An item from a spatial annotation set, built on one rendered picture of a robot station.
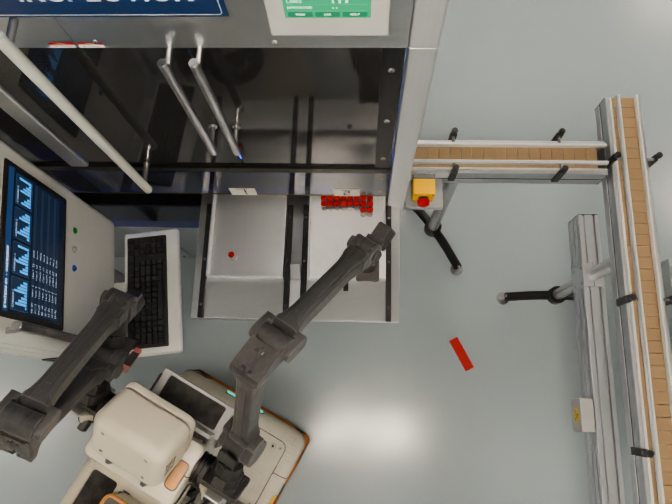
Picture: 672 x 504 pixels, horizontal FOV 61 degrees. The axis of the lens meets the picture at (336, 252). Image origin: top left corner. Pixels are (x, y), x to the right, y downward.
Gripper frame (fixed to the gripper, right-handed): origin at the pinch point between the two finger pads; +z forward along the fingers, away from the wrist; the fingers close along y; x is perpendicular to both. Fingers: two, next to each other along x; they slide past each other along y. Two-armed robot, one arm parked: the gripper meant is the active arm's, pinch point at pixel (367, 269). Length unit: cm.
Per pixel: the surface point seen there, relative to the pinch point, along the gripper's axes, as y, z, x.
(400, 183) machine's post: 27.2, -0.9, -9.9
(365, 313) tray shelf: -10.7, 20.2, 0.5
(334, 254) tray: 9.3, 20.5, 11.3
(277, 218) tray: 22.0, 20.7, 31.5
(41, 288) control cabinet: -11, -22, 87
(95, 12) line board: 29, -82, 49
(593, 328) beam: -11, 55, -87
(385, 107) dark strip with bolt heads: 29, -47, -4
